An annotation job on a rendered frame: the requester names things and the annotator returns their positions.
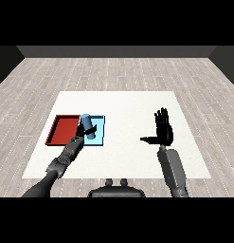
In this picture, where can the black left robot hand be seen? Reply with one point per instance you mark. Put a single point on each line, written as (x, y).
(80, 129)

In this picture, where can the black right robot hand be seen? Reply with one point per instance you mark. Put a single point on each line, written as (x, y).
(164, 130)

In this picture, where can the blue can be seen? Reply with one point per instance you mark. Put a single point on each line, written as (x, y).
(89, 125)

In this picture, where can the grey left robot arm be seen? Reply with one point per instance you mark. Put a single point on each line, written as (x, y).
(61, 161)

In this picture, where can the red shallow open box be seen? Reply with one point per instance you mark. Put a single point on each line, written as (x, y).
(64, 130)

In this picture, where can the light blue shallow open box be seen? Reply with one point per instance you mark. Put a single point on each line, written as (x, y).
(97, 134)

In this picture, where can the dark grey robot body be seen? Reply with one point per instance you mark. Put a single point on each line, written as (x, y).
(116, 190)

